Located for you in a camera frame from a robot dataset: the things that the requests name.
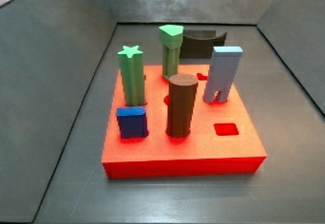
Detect red peg board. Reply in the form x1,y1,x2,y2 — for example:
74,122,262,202
101,65,266,178

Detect brown cylinder peg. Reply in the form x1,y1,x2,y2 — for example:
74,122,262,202
165,74,197,138

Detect dark blue square peg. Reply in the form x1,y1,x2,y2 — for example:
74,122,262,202
116,106,148,139

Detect green star peg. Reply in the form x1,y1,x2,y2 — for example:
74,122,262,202
117,46,145,106

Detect light blue bridge peg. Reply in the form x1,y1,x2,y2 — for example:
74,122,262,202
203,46,241,103

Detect black curved holder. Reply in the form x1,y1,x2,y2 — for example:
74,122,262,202
180,29,227,59

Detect green triangle peg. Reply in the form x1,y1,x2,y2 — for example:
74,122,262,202
159,25,184,79

